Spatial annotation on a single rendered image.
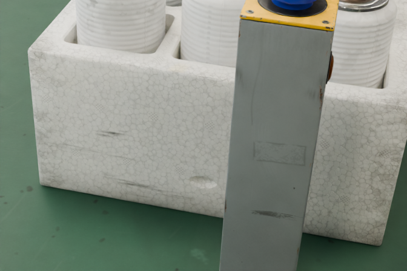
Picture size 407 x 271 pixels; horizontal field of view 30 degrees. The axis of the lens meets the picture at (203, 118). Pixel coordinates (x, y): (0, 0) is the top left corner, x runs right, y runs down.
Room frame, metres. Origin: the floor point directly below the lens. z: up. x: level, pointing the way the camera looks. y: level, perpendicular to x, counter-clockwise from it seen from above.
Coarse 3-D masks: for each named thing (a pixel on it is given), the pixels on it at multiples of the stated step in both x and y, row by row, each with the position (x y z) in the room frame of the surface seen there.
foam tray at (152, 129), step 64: (64, 64) 0.67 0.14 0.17; (128, 64) 0.66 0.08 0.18; (192, 64) 0.67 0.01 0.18; (64, 128) 0.67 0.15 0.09; (128, 128) 0.66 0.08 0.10; (192, 128) 0.65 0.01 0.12; (320, 128) 0.62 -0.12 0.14; (384, 128) 0.61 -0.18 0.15; (128, 192) 0.66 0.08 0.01; (192, 192) 0.65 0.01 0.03; (320, 192) 0.62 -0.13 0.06; (384, 192) 0.61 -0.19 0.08
